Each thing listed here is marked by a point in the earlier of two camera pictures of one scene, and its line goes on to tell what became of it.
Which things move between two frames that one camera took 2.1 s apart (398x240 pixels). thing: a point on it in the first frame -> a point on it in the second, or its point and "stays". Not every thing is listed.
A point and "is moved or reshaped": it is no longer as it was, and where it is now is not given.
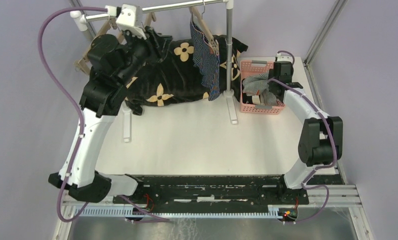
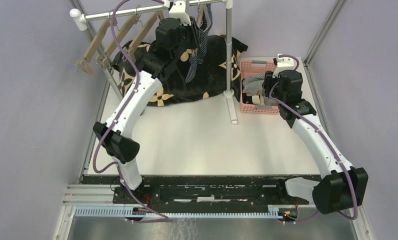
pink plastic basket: x=251 y=67 stays
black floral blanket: x=165 y=73 stays
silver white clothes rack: x=81 y=21 stays
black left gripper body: x=156 y=46 -> x=190 y=35
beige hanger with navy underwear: x=200 y=19 is moved or reshaped
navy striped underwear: x=206 y=57 -> x=203 y=23
